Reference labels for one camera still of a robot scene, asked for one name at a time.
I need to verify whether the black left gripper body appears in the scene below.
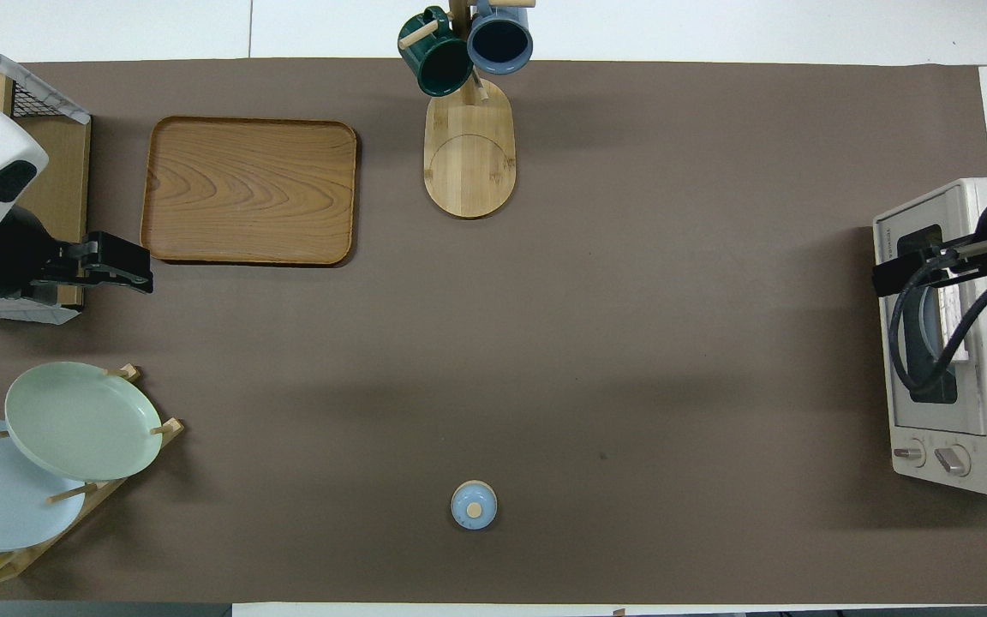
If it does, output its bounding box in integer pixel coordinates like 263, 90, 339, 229
0, 206, 99, 303

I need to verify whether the glass oven door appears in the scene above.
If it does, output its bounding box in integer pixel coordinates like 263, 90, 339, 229
874, 190, 984, 431

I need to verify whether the wooden shelf unit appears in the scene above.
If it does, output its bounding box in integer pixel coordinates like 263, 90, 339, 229
0, 64, 92, 325

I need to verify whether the wooden serving tray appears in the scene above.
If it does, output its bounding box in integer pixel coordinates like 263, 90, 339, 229
141, 116, 359, 267

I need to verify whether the pale green plate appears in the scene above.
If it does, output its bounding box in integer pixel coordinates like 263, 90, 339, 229
4, 362, 164, 482

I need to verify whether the wooden plate rack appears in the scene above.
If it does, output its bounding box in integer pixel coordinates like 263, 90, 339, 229
0, 364, 184, 588

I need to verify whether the brown table mat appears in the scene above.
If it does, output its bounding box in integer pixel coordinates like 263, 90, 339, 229
0, 58, 987, 605

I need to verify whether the wooden mug tree stand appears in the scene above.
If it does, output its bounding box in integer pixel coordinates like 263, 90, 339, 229
399, 0, 537, 219

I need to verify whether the dark green mug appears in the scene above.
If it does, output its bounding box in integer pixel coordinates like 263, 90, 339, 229
398, 7, 475, 97

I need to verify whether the small blue lidded jar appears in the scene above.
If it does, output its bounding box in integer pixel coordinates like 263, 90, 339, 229
450, 480, 499, 530

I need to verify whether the blue mug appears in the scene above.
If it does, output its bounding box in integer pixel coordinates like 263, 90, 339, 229
466, 0, 535, 75

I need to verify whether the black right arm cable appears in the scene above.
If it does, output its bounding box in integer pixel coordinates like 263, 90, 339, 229
888, 249, 987, 397

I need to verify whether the black wire mesh rack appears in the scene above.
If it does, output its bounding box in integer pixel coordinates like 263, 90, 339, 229
0, 21, 92, 125

